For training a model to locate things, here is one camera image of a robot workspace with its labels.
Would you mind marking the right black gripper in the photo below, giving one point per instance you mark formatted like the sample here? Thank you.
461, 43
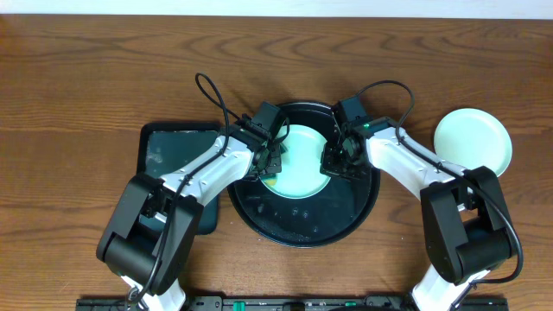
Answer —
328, 165

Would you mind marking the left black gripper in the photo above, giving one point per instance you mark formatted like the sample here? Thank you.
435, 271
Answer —
271, 161

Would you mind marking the mint plate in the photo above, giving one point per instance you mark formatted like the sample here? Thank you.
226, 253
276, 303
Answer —
473, 138
300, 177

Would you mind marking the green yellow sponge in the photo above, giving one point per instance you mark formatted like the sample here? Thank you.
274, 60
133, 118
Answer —
269, 181

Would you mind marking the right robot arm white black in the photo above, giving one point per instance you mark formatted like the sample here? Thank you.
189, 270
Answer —
467, 228

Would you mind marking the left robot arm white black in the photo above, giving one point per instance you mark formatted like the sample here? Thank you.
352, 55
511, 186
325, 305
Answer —
153, 226

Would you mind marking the black round tray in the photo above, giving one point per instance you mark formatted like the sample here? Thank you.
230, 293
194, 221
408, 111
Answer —
326, 217

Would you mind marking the black rectangular tray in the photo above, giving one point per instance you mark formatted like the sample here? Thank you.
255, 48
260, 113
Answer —
165, 147

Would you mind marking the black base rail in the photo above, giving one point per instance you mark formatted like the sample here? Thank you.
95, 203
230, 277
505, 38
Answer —
371, 302

